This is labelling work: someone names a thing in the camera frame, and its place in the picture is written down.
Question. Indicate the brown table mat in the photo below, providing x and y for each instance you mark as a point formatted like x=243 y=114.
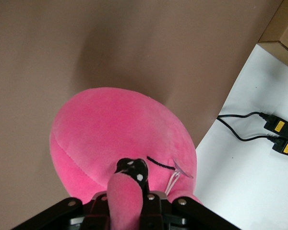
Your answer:
x=62 y=48

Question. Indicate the brown cardboard box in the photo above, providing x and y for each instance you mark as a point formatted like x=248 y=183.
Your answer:
x=283 y=28

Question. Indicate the pink plush toy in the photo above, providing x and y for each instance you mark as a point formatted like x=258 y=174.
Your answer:
x=110 y=131

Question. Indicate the black power adapter yellow label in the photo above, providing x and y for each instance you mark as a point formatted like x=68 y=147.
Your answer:
x=286 y=148
x=285 y=128

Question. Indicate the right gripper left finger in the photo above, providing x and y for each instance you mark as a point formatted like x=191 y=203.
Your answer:
x=96 y=213

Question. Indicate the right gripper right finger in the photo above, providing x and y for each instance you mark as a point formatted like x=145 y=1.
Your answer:
x=163 y=215

